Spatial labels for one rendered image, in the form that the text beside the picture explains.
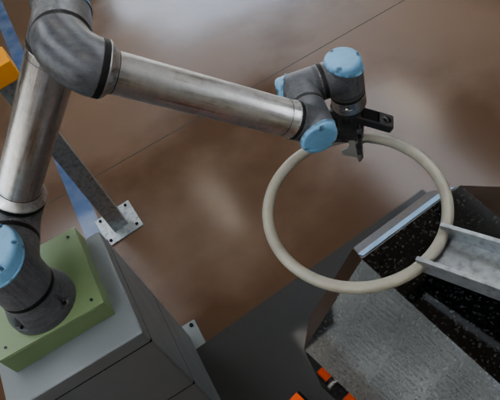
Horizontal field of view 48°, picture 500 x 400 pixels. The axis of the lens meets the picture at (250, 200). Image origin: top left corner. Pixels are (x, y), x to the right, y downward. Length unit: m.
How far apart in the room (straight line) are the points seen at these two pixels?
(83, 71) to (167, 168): 1.99
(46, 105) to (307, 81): 0.60
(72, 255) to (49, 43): 0.76
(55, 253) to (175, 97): 0.76
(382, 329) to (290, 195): 1.33
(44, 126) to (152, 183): 1.72
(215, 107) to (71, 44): 0.30
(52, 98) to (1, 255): 0.40
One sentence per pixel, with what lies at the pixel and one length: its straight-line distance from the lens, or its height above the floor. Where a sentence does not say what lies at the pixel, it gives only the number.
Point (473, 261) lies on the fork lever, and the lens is 1.41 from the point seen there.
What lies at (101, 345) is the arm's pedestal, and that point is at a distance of 1.61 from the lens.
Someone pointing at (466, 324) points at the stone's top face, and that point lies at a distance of 1.43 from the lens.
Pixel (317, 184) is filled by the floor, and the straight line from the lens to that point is 2.72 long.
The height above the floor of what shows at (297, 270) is 0.94.
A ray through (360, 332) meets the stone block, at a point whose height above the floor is 0.73.
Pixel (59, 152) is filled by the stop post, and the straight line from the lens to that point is 2.50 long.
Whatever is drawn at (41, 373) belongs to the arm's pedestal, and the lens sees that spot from 1.67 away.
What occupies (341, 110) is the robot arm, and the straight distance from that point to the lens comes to 1.49.
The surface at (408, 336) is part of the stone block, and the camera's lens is 1.47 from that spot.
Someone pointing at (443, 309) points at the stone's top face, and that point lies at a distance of 1.44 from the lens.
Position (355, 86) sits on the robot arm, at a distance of 1.43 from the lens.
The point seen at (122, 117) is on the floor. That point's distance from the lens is 3.45.
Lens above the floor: 2.16
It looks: 52 degrees down
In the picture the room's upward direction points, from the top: 23 degrees counter-clockwise
